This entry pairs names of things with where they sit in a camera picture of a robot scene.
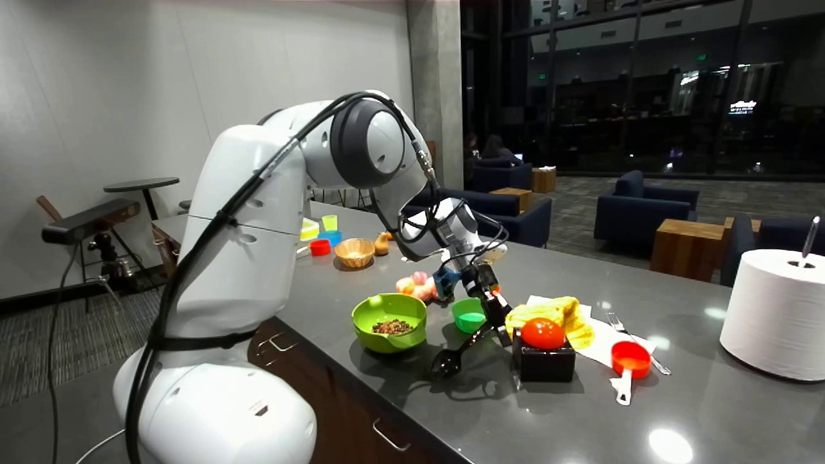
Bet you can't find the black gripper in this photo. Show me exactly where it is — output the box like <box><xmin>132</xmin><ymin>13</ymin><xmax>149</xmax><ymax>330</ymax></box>
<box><xmin>454</xmin><ymin>255</ymin><xmax>516</xmax><ymax>330</ymax></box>

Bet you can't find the small green cup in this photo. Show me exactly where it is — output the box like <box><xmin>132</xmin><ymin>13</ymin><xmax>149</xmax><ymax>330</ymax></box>
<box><xmin>449</xmin><ymin>297</ymin><xmax>490</xmax><ymax>339</ymax></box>

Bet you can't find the yellow knitted cloth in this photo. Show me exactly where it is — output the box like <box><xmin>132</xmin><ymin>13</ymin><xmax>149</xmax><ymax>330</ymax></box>
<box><xmin>502</xmin><ymin>294</ymin><xmax>598</xmax><ymax>354</ymax></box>

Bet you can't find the red button on black box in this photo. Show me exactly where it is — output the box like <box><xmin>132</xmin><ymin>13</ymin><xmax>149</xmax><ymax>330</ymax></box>
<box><xmin>513</xmin><ymin>318</ymin><xmax>577</xmax><ymax>385</ymax></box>

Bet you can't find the orange pink plush toy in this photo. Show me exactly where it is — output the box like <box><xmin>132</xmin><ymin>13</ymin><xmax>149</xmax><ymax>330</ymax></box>
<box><xmin>392</xmin><ymin>268</ymin><xmax>441</xmax><ymax>305</ymax></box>

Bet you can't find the brown lentils pile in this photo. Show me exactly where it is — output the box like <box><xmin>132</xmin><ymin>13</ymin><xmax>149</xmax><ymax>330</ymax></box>
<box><xmin>372</xmin><ymin>318</ymin><xmax>415</xmax><ymax>339</ymax></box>

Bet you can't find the small wooden coffee table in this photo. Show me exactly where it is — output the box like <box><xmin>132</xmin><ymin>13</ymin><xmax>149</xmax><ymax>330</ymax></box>
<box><xmin>486</xmin><ymin>187</ymin><xmax>537</xmax><ymax>218</ymax></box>

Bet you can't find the wooden cube stool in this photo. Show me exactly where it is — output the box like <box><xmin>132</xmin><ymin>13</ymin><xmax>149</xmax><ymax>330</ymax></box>
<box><xmin>529</xmin><ymin>165</ymin><xmax>560</xmax><ymax>197</ymax></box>

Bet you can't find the orange measuring cup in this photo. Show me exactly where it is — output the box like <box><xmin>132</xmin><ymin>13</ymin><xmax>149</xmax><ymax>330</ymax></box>
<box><xmin>609</xmin><ymin>341</ymin><xmax>655</xmax><ymax>408</ymax></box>

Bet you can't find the dark wooden counter cabinet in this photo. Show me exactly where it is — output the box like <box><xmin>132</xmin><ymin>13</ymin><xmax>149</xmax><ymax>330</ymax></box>
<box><xmin>245</xmin><ymin>318</ymin><xmax>449</xmax><ymax>464</ymax></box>

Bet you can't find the wooden side table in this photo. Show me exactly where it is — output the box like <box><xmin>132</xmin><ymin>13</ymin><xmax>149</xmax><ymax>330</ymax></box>
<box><xmin>650</xmin><ymin>218</ymin><xmax>726</xmax><ymax>283</ymax></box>

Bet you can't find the white paper towel roll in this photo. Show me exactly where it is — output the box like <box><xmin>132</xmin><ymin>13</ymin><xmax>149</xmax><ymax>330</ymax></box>
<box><xmin>716</xmin><ymin>247</ymin><xmax>825</xmax><ymax>385</ymax></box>

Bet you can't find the long dark blue sofa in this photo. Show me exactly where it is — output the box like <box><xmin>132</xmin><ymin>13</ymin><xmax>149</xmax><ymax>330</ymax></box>
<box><xmin>720</xmin><ymin>214</ymin><xmax>825</xmax><ymax>288</ymax></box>

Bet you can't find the metal towel holder rod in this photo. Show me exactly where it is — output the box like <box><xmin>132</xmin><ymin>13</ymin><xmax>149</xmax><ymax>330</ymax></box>
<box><xmin>797</xmin><ymin>214</ymin><xmax>825</xmax><ymax>270</ymax></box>

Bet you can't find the round dark side table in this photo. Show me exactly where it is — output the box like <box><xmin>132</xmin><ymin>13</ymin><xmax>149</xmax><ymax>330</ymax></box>
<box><xmin>102</xmin><ymin>176</ymin><xmax>182</xmax><ymax>221</ymax></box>

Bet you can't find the green plastic bowl with handles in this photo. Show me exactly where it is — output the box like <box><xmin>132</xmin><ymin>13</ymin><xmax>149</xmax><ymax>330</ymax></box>
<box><xmin>347</xmin><ymin>292</ymin><xmax>430</xmax><ymax>355</ymax></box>

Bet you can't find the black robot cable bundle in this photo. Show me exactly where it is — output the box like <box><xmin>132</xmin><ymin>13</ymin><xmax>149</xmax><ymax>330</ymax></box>
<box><xmin>124</xmin><ymin>89</ymin><xmax>433</xmax><ymax>464</ymax></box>

